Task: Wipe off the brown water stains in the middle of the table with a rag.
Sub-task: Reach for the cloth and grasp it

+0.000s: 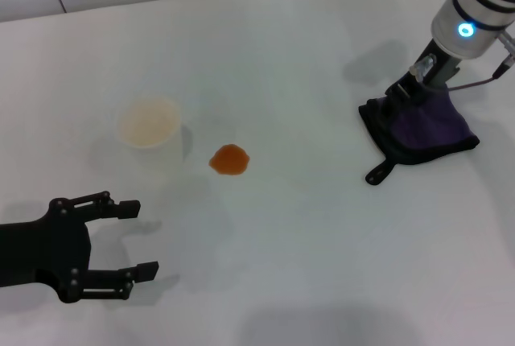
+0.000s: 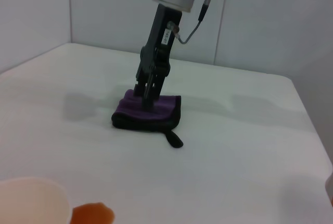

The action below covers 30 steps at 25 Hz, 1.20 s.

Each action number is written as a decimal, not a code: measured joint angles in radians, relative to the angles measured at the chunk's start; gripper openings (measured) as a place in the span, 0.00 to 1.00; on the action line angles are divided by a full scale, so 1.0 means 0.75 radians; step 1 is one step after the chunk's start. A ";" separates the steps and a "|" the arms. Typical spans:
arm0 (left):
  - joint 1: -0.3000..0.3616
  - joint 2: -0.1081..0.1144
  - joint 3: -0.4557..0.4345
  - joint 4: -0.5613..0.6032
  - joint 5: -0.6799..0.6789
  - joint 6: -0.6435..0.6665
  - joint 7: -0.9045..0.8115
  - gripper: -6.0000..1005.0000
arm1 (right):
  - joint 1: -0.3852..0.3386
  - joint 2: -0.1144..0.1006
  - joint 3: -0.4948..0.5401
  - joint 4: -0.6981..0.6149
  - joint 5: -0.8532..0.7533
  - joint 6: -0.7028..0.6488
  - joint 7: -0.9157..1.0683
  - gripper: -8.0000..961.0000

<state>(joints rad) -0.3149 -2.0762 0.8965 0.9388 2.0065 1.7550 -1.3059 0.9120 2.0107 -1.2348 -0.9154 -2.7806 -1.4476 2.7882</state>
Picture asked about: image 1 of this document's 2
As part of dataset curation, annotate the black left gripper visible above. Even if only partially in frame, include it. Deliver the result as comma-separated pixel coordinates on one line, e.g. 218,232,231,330
0,190,160,304

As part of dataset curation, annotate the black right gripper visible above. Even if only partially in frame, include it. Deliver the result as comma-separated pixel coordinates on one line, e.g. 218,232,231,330
384,38,464,122

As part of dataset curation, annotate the purple rag with black trim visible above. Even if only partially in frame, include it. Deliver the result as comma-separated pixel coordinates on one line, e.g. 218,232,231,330
357,84,480,186

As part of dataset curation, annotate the brown water stain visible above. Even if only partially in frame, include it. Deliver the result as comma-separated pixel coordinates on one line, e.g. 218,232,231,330
208,143,251,177

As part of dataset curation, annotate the clear cable plug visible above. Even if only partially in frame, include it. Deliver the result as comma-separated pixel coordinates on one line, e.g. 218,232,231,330
409,54,438,78

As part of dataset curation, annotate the thin gripper signal cable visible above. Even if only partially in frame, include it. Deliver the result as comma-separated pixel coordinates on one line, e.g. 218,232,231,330
446,34,515,92

